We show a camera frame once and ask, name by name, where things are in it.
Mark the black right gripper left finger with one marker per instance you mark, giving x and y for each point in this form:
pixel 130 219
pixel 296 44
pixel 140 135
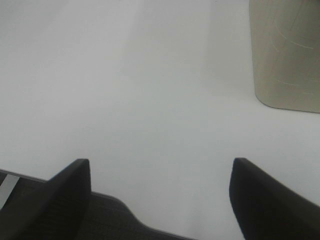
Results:
pixel 54 211

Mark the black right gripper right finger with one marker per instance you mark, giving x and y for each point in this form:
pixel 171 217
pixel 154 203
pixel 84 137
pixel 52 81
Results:
pixel 265 209

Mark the beige storage bin grey rim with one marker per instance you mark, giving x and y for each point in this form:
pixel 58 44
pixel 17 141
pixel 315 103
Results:
pixel 285 43

